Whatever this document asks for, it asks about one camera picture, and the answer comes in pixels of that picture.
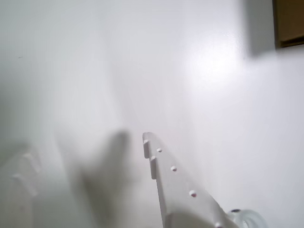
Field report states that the brown cardboard box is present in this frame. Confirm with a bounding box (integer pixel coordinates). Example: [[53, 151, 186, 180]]
[[272, 0, 304, 49]]

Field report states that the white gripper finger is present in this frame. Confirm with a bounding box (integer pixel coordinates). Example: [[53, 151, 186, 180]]
[[0, 142, 43, 228], [142, 132, 238, 228]]

